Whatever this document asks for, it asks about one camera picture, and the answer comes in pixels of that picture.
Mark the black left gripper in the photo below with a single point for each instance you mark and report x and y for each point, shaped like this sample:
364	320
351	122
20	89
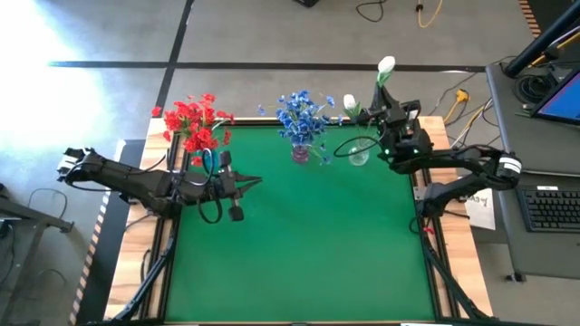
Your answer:
204	189

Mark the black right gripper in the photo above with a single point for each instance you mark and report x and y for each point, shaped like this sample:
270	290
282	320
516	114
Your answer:
399	117

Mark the white artificial tulip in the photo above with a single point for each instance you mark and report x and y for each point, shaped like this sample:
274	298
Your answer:
386	64
349	101

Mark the teal glass vase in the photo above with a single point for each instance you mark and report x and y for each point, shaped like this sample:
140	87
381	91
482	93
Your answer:
216	159

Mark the clear glass vase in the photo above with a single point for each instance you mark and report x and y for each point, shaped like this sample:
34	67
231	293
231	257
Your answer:
359	157

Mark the pink ribbed glass vase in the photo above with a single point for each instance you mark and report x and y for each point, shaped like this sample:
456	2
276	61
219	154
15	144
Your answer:
300	155

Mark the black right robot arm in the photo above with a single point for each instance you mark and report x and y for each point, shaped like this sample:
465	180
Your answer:
462	158

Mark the green table mat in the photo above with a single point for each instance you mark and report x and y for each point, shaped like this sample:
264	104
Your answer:
294	253

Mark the black floor object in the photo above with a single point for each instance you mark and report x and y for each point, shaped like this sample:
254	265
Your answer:
307	2

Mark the grey desk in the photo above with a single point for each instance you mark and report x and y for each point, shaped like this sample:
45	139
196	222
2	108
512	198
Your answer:
512	117

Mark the white paper sheet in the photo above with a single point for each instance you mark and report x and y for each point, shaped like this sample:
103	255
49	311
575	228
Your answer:
482	213

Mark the black floor mat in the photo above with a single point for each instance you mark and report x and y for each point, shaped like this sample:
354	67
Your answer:
107	253

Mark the black slanted pole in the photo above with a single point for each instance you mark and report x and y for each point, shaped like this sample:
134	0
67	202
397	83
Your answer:
539	43

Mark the orange black striped strip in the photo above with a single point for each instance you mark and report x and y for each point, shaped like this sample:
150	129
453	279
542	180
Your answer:
90	253

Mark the screen with blue display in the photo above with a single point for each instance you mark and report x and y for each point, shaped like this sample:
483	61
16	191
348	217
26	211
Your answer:
564	102

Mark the white label sticker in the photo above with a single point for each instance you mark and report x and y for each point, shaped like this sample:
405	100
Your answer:
547	187

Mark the black keyboard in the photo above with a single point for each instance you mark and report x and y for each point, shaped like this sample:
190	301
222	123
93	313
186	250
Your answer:
550	210

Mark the dark grey stand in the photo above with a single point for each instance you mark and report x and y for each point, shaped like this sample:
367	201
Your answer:
36	215

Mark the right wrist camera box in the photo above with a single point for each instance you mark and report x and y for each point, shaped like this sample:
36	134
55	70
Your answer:
414	145

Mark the black table frame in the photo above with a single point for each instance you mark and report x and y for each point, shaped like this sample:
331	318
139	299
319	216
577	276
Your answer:
150	271

